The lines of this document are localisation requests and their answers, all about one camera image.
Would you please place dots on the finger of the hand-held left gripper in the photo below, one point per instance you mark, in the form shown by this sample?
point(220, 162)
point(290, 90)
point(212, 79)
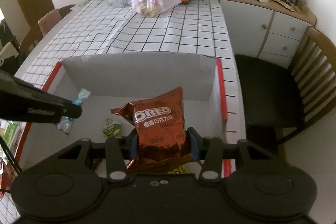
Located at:
point(39, 108)

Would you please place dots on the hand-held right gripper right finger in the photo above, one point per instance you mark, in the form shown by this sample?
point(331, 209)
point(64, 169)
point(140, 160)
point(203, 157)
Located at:
point(194, 148)

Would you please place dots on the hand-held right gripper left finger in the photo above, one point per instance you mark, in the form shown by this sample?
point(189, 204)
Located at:
point(134, 148)

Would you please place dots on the long yellow snack packet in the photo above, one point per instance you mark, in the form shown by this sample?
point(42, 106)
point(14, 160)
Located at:
point(178, 169)

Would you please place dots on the small green jelly packet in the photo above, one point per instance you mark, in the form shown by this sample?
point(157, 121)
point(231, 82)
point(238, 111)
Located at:
point(112, 128)

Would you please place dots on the brown foil snack packet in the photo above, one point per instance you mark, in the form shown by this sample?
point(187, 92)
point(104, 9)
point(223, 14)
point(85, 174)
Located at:
point(157, 119)

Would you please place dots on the small blue candy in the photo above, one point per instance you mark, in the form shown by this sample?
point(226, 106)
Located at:
point(84, 94)

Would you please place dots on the white cardboard box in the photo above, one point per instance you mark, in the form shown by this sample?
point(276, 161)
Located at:
point(157, 71)

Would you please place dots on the long green snack packet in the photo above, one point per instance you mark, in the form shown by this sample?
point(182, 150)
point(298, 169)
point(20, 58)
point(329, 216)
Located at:
point(9, 133)

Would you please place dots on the wooden chair with dark seat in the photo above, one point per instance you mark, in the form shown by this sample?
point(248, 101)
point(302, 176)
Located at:
point(267, 90)

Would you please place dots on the checked white tablecloth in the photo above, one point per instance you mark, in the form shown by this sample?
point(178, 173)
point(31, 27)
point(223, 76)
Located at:
point(157, 29)

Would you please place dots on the white cabinet with wooden top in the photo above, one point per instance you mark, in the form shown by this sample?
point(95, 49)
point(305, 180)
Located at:
point(249, 24)

